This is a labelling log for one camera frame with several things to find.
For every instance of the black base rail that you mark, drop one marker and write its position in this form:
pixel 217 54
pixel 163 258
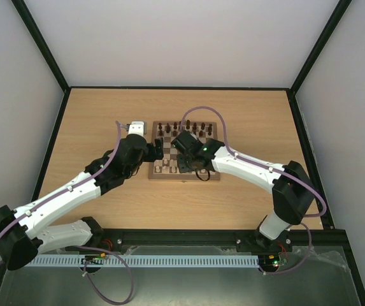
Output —
pixel 185 237

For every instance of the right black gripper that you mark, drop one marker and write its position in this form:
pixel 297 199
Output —
pixel 184 162

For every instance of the wooden chess board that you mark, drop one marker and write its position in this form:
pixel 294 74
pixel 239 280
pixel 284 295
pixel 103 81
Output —
pixel 170 153

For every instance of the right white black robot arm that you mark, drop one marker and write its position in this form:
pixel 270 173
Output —
pixel 287 183

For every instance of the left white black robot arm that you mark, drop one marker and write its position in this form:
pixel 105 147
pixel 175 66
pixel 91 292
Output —
pixel 28 230

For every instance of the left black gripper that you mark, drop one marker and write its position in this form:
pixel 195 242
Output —
pixel 151 156

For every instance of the light blue slotted cable duct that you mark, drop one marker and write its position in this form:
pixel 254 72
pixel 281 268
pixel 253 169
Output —
pixel 146 261

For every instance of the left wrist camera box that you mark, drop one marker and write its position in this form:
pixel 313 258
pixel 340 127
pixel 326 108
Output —
pixel 137 127

